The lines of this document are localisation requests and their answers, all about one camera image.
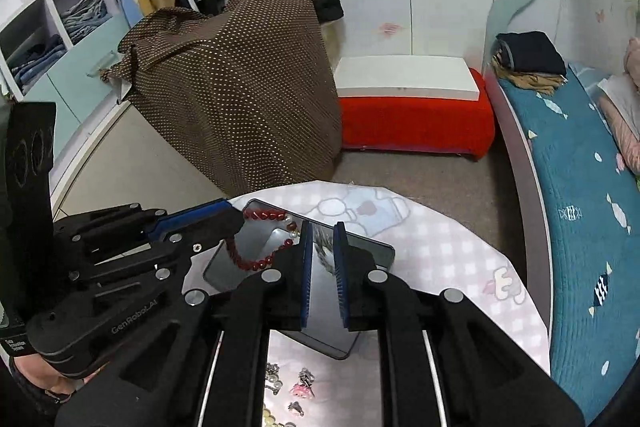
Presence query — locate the silver heart pearl charm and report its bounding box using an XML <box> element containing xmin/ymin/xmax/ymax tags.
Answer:
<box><xmin>265</xmin><ymin>363</ymin><xmax>283</xmax><ymax>395</ymax></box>

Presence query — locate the person left hand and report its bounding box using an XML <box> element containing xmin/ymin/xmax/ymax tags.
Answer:
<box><xmin>13</xmin><ymin>355</ymin><xmax>105</xmax><ymax>398</ymax></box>

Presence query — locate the dark red bead bracelet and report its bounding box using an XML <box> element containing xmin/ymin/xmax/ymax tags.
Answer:
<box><xmin>228</xmin><ymin>207</ymin><xmax>302</xmax><ymax>273</ymax></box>

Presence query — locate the green and pink quilt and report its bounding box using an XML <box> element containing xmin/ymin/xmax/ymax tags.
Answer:
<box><xmin>599</xmin><ymin>37</ymin><xmax>640</xmax><ymax>176</ymax></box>

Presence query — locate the black garment behind cover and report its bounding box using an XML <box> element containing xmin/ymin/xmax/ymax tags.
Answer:
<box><xmin>311</xmin><ymin>0</ymin><xmax>344</xmax><ymax>25</ymax></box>

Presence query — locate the pink checkered tablecloth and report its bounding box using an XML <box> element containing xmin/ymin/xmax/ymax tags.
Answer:
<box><xmin>219</xmin><ymin>182</ymin><xmax>551</xmax><ymax>427</ymax></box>

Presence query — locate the brown polka dot cover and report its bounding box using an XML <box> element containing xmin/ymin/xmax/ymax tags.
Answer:
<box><xmin>102</xmin><ymin>0</ymin><xmax>342</xmax><ymax>196</ymax></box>

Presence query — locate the folded dark clothes stack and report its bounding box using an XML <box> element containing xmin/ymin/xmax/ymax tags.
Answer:
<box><xmin>491</xmin><ymin>30</ymin><xmax>566</xmax><ymax>95</ymax></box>

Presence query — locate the white pillow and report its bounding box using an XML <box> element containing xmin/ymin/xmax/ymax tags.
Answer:
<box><xmin>598</xmin><ymin>74</ymin><xmax>639</xmax><ymax>108</ymax></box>

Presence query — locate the teal candy print mattress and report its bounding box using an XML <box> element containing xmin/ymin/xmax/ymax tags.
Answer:
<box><xmin>500</xmin><ymin>74</ymin><xmax>639</xmax><ymax>426</ymax></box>

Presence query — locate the pink kitty charm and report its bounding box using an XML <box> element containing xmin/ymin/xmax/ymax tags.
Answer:
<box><xmin>290</xmin><ymin>367</ymin><xmax>314</xmax><ymax>400</ymax></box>

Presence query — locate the red stool white top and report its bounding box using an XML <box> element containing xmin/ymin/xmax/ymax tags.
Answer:
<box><xmin>334</xmin><ymin>55</ymin><xmax>496</xmax><ymax>159</ymax></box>

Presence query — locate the teal drawer cabinet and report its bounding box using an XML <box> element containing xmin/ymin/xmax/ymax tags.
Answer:
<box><xmin>24</xmin><ymin>14</ymin><xmax>129</xmax><ymax>159</ymax></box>

